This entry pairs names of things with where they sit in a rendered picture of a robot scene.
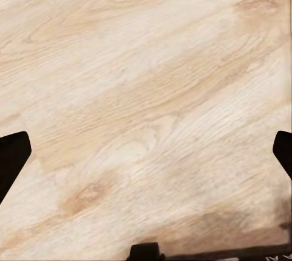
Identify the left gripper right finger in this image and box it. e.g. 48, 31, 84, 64
273, 130, 292, 180

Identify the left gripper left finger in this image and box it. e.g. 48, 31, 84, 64
0, 131, 32, 204

